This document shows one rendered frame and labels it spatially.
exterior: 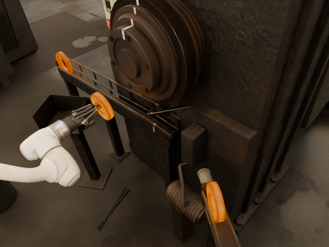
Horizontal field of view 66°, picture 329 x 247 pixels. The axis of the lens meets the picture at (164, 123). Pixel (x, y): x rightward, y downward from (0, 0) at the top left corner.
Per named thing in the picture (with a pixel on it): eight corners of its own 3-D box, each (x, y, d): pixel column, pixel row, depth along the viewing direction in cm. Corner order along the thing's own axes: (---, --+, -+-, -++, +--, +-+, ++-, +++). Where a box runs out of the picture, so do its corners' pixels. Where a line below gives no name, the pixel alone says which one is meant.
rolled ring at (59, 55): (64, 56, 186) (68, 54, 188) (52, 49, 196) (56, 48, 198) (72, 78, 199) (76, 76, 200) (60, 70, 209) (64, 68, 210)
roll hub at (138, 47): (123, 76, 121) (110, 16, 101) (164, 100, 105) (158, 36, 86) (113, 81, 118) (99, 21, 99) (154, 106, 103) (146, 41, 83)
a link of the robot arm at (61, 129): (63, 145, 117) (74, 137, 119) (55, 132, 110) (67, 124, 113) (54, 135, 122) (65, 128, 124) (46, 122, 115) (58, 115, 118)
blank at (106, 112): (91, 87, 129) (86, 90, 127) (108, 97, 119) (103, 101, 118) (101, 110, 139) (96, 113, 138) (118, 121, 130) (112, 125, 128)
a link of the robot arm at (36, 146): (50, 131, 122) (67, 150, 119) (19, 150, 115) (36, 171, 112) (45, 120, 112) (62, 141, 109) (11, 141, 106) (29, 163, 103)
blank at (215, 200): (216, 210, 109) (208, 212, 109) (211, 176, 107) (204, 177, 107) (228, 229, 94) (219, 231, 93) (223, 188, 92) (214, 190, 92)
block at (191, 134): (194, 152, 138) (195, 119, 121) (205, 160, 133) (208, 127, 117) (180, 163, 133) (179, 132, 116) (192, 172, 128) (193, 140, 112)
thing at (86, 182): (83, 164, 208) (49, 94, 158) (113, 167, 203) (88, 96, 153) (72, 185, 194) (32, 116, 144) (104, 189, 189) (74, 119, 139)
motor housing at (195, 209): (182, 219, 169) (180, 172, 131) (208, 243, 157) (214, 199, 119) (168, 233, 162) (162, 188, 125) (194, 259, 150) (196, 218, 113)
